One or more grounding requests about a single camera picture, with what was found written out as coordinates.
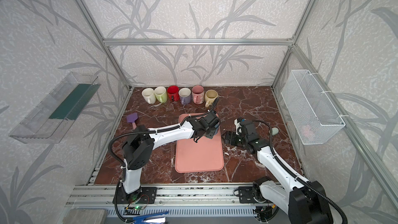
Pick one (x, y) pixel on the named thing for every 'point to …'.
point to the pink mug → (198, 94)
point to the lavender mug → (185, 95)
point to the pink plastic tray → (206, 155)
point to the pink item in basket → (305, 129)
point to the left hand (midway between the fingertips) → (212, 125)
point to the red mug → (173, 93)
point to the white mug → (149, 95)
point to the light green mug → (161, 94)
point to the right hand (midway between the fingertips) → (227, 132)
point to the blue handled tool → (151, 219)
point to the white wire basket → (313, 118)
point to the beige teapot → (210, 95)
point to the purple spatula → (131, 118)
